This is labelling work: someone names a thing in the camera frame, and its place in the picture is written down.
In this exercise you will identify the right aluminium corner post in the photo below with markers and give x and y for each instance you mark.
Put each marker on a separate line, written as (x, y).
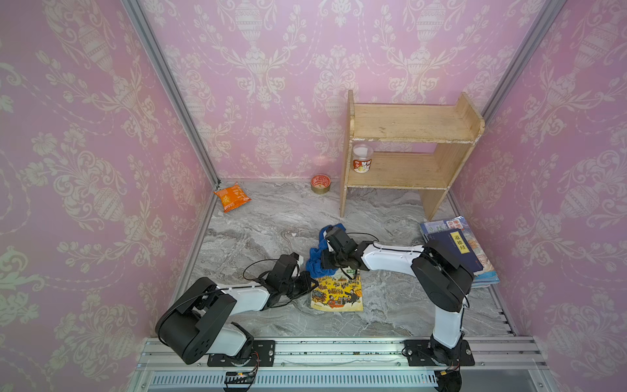
(507, 48)

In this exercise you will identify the colourful sunflower magazine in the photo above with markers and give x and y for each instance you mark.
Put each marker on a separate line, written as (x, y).
(489, 276)

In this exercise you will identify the white red cup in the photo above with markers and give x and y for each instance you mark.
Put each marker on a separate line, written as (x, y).
(362, 158)

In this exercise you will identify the dark blue book yellow label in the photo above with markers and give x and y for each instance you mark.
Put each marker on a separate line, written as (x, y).
(457, 247)

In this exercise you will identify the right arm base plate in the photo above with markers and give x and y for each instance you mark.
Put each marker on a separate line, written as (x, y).
(428, 352)

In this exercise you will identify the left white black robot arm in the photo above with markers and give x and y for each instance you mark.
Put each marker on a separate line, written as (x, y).
(197, 324)

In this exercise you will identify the aluminium front rail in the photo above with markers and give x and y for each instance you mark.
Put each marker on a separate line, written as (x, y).
(506, 363)

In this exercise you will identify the yellow history picture book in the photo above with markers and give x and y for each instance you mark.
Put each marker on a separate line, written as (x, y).
(340, 292)

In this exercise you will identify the left aluminium corner post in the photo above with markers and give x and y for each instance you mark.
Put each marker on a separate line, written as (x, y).
(158, 59)

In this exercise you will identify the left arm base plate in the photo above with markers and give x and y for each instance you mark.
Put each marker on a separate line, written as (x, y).
(262, 353)

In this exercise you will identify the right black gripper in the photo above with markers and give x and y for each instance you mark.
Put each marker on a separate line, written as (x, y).
(326, 260)

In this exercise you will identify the wooden two-tier shelf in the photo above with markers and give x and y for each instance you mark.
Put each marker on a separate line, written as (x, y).
(416, 147)

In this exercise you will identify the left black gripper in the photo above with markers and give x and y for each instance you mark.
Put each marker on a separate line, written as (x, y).
(307, 287)

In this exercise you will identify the blue cloth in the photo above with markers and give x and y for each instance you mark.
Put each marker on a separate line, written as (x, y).
(314, 264)

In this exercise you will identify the orange snack bag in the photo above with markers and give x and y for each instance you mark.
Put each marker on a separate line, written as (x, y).
(232, 197)

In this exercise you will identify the aluminium corner post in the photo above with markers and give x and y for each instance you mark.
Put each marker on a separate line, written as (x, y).
(158, 59)
(507, 48)

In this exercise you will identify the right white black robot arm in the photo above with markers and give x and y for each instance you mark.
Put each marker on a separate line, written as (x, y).
(440, 273)

